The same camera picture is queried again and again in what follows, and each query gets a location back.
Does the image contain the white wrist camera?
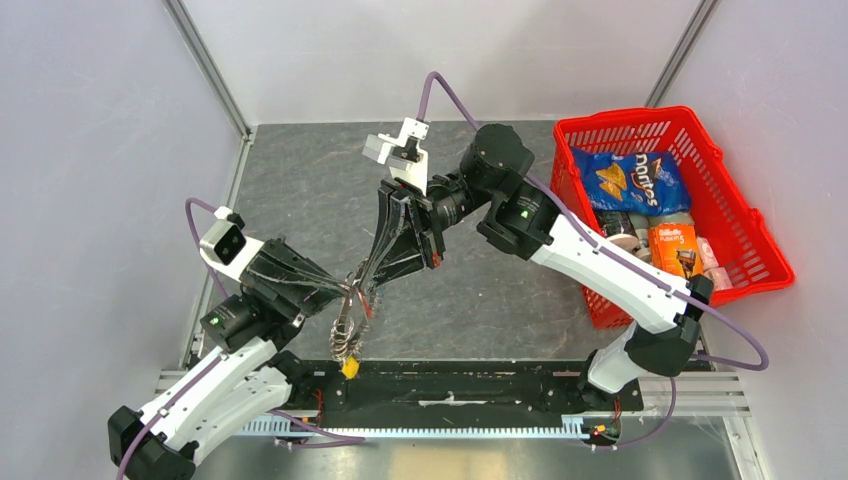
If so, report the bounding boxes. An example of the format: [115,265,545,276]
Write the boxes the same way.
[362,117,429,195]
[198,206,265,283]

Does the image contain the red plastic basket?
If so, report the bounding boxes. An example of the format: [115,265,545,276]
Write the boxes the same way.
[550,106,796,307]

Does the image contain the slotted cable duct rail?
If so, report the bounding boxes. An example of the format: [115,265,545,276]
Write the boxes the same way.
[236,415,590,440]

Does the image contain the grey deodorant bottle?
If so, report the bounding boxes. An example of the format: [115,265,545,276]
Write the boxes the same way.
[594,210,652,263]

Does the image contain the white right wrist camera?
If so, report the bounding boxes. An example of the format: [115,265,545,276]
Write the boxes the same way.
[362,117,429,195]

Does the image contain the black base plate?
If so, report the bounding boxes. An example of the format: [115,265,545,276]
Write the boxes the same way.
[284,360,644,429]

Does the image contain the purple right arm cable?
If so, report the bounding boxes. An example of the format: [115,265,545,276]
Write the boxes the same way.
[415,71,771,452]

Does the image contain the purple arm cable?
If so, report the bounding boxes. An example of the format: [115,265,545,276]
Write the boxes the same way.
[415,71,771,452]
[113,197,367,480]

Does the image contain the red key tag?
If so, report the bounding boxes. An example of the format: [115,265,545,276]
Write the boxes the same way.
[357,290,373,319]

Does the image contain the blue Doritos chip bag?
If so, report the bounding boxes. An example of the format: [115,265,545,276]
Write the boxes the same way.
[570,147,692,217]

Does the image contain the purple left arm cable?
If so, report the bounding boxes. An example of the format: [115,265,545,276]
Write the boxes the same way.
[113,197,367,480]

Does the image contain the yellow key tag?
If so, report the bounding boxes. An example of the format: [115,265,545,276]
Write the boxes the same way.
[341,356,360,380]

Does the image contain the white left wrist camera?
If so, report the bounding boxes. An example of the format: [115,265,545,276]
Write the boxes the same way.
[198,206,265,283]

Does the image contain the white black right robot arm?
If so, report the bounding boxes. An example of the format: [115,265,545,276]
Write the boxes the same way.
[360,119,712,409]

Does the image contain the pink white small packet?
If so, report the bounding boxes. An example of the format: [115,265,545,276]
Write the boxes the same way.
[696,237,733,291]

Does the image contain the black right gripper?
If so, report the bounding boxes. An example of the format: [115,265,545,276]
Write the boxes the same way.
[358,168,496,295]

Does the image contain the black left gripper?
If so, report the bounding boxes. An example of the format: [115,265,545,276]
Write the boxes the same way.
[244,231,354,324]

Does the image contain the steel disc with keyrings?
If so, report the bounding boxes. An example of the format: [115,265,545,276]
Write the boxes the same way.
[329,257,380,365]

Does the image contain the orange Gillette razor box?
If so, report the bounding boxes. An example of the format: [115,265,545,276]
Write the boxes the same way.
[648,223,706,298]

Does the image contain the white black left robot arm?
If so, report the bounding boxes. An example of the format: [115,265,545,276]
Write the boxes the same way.
[107,237,352,479]

